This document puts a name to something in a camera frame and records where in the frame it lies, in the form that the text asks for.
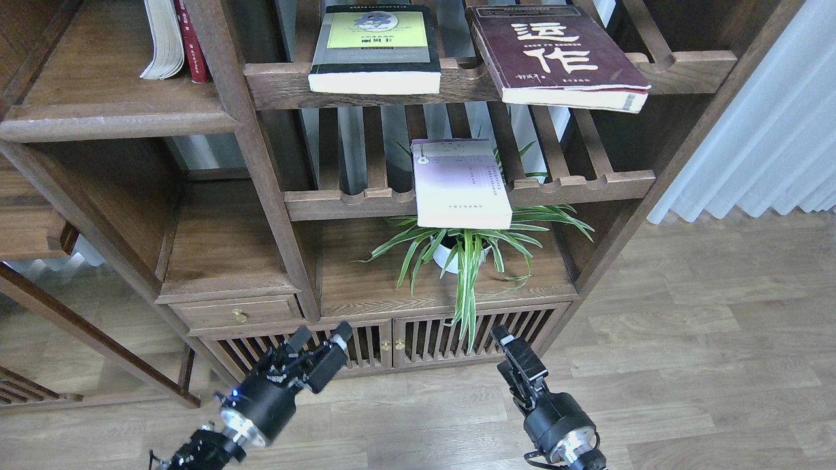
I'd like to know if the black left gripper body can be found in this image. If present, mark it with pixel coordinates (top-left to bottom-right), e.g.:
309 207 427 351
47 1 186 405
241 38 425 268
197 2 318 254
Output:
220 344 346 447

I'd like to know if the maroon book with white characters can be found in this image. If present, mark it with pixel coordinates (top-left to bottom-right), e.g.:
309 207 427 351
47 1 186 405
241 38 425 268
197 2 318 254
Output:
466 5 651 114

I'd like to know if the white sheer curtain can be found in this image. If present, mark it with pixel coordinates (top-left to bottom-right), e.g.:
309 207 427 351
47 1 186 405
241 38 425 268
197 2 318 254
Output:
648 1 835 224

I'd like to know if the red upright book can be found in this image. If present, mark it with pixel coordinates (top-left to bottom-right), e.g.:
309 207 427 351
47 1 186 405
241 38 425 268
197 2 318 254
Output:
174 1 211 84

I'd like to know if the pale pink white book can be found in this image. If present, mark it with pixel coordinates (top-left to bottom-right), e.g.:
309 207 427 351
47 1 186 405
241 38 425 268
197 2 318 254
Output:
411 138 513 230

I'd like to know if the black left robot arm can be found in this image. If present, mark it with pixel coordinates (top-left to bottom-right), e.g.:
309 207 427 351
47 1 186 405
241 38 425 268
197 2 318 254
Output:
150 321 353 469

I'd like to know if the wooden side furniture frame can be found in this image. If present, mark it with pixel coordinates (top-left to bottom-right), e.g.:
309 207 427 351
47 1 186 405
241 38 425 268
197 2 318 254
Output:
1 157 201 409

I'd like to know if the green spider plant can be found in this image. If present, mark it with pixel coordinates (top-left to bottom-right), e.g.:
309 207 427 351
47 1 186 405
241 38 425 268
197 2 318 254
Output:
353 127 595 354

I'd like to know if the dark wooden bookshelf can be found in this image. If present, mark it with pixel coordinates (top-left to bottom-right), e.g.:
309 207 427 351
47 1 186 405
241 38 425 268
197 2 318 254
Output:
2 1 803 383

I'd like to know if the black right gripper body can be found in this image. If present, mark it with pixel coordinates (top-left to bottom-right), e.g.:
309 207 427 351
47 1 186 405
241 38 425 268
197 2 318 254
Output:
499 340 598 466

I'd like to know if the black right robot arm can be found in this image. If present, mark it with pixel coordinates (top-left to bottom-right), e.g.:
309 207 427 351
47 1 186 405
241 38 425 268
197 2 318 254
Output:
490 324 607 469

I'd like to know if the yellow and black book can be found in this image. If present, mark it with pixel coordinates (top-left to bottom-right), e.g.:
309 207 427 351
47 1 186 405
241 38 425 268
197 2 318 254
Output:
308 4 441 95

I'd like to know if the cream-paged upright book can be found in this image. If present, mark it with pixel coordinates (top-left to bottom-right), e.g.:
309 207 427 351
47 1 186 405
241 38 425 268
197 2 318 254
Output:
140 0 185 80

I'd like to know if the white plant pot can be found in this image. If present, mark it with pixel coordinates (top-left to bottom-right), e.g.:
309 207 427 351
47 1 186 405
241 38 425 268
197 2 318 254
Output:
430 231 492 275

